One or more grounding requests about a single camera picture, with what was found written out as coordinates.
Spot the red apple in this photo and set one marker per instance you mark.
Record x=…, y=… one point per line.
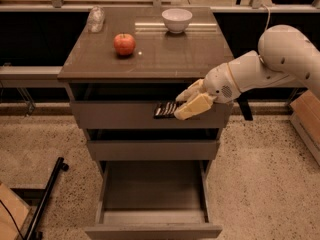
x=124, y=44

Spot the white ceramic bowl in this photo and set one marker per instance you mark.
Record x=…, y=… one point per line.
x=176, y=20

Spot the cardboard box left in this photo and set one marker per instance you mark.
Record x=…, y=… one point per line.
x=13, y=214

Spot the grey middle drawer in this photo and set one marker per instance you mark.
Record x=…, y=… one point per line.
x=154, y=144

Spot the grey drawer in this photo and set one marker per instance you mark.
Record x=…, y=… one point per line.
x=153, y=200
x=132, y=106
x=154, y=144

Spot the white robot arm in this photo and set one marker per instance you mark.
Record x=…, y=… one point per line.
x=284, y=54

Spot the grey metal rail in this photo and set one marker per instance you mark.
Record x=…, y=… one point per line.
x=55, y=77

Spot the grey bottom drawer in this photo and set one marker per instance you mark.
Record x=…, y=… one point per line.
x=153, y=200

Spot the grey drawer cabinet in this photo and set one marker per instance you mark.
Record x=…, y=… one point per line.
x=200, y=48

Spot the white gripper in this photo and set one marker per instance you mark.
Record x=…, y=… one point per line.
x=219, y=83

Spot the grey top drawer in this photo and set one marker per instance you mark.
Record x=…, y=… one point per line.
x=132, y=106

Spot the black metal stand bar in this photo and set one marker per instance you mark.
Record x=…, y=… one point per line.
x=32, y=233

